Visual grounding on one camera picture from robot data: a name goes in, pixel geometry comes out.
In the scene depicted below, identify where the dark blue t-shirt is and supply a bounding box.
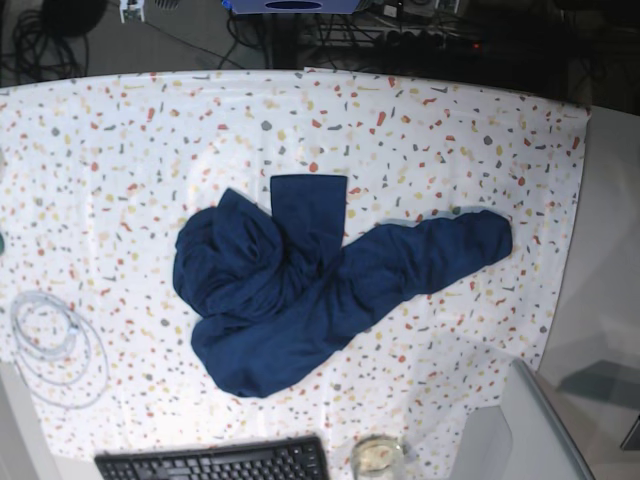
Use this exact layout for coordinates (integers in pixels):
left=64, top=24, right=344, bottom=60
left=173, top=175, right=513, bottom=398

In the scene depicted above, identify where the black power strip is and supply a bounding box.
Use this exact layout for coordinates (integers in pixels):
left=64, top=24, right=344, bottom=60
left=381, top=29, right=483, bottom=53

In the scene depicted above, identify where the black computer keyboard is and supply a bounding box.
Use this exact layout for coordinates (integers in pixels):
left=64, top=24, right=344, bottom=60
left=94, top=436, right=330, bottom=480

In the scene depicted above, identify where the clear glass jar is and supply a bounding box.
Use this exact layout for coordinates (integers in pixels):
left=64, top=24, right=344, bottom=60
left=350, top=435, right=406, bottom=480

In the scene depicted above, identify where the coiled white cable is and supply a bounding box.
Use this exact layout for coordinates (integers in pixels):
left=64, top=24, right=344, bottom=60
left=9, top=290, right=111, bottom=410

